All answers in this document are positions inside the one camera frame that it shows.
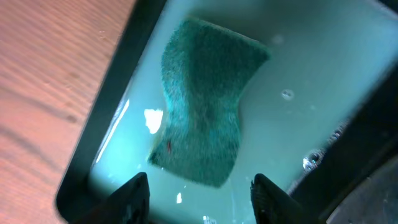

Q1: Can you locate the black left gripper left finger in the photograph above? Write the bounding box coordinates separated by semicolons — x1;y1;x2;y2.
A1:
73;172;150;224

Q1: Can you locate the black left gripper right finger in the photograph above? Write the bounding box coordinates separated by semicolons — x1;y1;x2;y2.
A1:
250;173;325;224

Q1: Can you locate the green yellow sponge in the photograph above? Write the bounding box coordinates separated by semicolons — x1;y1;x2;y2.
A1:
148;17;270;188

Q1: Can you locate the teal rectangular water tray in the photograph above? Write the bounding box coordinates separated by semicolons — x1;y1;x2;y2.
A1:
55;1;397;223

